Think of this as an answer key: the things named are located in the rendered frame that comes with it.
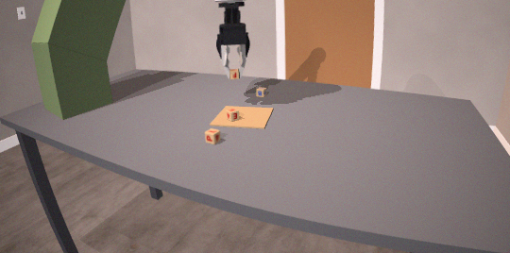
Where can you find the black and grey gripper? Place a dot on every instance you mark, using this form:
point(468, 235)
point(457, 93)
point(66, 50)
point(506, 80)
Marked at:
point(232, 35)

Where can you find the tan letter block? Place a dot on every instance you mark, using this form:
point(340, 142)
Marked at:
point(261, 92)
point(212, 136)
point(232, 114)
point(234, 74)

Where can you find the peach flat mat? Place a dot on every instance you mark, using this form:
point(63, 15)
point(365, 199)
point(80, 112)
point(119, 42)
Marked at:
point(249, 117)

